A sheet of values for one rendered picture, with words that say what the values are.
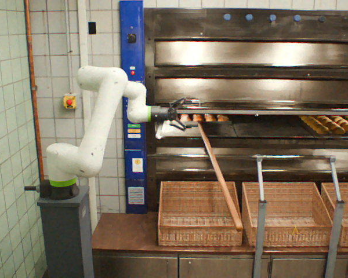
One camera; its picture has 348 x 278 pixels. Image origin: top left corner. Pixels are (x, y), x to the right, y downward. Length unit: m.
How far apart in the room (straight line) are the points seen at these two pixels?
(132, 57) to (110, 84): 1.00
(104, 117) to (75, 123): 1.21
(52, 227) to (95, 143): 0.47
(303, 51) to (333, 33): 0.24
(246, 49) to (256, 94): 0.32
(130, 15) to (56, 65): 0.65
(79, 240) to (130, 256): 0.80
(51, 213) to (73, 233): 0.14
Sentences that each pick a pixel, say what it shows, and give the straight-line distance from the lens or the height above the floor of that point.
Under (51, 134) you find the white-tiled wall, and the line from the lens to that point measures 3.07.
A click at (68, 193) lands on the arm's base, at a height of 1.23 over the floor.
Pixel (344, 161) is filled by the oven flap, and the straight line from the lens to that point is 3.19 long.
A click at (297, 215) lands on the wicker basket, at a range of 3.14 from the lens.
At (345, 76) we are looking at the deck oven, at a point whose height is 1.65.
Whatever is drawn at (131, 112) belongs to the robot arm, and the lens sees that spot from 2.27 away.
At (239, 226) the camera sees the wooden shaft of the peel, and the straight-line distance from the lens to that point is 1.65.
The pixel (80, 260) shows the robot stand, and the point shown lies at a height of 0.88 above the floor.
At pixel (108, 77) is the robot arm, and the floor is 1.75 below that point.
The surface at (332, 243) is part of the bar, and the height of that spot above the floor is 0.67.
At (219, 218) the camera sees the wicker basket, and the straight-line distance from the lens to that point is 3.04.
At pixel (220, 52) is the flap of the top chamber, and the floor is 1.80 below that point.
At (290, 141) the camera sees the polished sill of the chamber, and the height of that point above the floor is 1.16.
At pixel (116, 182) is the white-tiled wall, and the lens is 3.07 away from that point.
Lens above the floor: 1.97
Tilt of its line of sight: 16 degrees down
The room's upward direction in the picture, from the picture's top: straight up
